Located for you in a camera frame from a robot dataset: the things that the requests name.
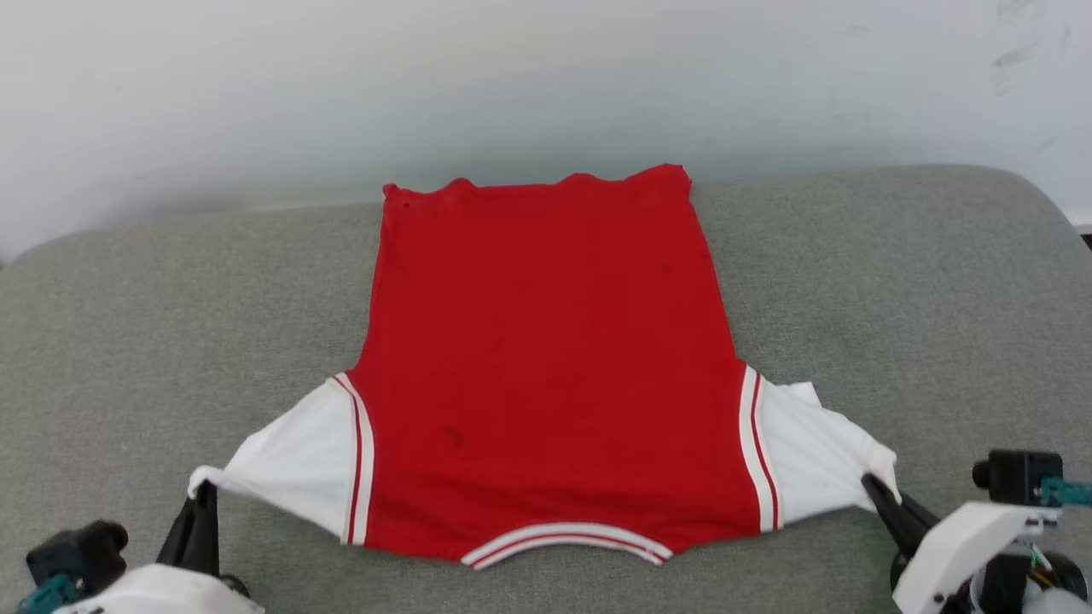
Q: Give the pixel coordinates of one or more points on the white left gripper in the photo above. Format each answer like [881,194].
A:
[162,594]

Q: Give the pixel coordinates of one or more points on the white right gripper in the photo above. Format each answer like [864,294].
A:
[951,550]

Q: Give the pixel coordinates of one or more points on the red shirt with white sleeves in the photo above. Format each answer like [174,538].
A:
[554,384]

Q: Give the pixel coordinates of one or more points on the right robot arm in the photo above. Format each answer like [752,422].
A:
[1024,588]

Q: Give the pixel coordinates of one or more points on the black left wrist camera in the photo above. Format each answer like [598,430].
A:
[77,550]

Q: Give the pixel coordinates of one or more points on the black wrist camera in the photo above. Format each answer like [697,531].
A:
[1019,476]
[77,550]

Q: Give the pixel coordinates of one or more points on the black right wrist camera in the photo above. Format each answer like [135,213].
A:
[1019,476]

